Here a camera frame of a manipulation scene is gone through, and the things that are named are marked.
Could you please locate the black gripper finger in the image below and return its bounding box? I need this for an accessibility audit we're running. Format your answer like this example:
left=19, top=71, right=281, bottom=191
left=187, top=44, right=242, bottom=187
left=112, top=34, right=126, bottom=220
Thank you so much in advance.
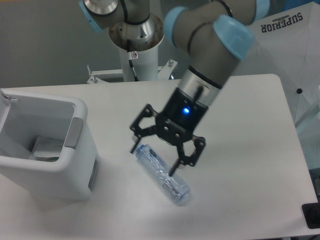
left=129, top=103, right=161, bottom=154
left=168, top=135, right=206, bottom=176

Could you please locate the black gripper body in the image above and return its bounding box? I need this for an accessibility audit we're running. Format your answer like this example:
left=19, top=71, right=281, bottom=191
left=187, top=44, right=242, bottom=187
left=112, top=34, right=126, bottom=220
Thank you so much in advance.
left=155, top=87, right=209, bottom=146

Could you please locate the clear plastic bottle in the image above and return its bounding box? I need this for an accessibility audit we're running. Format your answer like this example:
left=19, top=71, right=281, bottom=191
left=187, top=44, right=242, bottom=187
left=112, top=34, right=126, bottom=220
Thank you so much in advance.
left=135, top=144, right=191, bottom=206

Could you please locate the white paper packaging wrapper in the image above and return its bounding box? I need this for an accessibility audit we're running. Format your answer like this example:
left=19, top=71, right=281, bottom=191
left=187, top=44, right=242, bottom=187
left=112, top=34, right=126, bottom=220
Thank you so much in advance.
left=28, top=136, right=64, bottom=162

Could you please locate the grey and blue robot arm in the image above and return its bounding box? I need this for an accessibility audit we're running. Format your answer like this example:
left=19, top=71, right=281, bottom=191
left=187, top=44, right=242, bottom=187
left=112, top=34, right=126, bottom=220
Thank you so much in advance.
left=79, top=0, right=272, bottom=175

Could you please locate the white plastic trash can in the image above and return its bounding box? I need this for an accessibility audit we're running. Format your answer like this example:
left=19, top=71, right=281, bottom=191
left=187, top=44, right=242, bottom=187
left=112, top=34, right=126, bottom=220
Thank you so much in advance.
left=0, top=89, right=99, bottom=200

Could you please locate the black device at table edge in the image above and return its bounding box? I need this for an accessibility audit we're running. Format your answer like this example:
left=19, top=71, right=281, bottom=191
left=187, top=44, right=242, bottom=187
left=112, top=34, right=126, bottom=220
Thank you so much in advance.
left=301, top=202, right=320, bottom=229

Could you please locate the white superior umbrella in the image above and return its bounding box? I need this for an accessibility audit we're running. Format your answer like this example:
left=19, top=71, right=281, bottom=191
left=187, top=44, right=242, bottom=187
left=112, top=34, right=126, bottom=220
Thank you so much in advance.
left=233, top=0, right=320, bottom=122

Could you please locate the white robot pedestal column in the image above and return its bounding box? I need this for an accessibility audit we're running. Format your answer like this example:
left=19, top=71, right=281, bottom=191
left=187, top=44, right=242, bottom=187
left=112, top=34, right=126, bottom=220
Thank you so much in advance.
left=109, top=13, right=166, bottom=83

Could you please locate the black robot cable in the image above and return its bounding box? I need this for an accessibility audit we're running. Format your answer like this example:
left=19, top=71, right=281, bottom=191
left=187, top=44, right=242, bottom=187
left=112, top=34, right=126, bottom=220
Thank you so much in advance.
left=126, top=38, right=140, bottom=83

